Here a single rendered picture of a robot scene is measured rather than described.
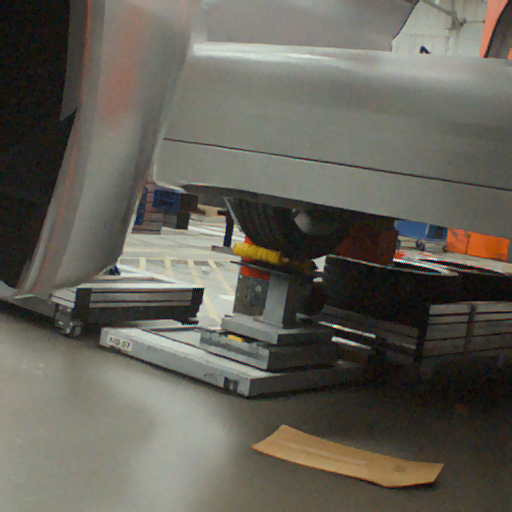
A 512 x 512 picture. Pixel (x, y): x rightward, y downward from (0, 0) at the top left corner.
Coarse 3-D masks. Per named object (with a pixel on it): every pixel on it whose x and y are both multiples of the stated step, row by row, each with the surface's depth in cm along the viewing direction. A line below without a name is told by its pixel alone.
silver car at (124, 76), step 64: (0, 0) 78; (64, 0) 73; (128, 0) 76; (192, 0) 91; (0, 64) 79; (64, 64) 74; (128, 64) 78; (0, 128) 80; (64, 128) 74; (128, 128) 82; (0, 192) 79; (64, 192) 75; (128, 192) 88; (0, 256) 78; (64, 256) 75
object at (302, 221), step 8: (296, 216) 428; (304, 216) 426; (296, 224) 390; (304, 224) 421; (312, 224) 420; (320, 224) 418; (328, 224) 417; (336, 224) 415; (304, 232) 413; (312, 232) 412; (320, 232) 412; (328, 232) 411; (312, 240) 401
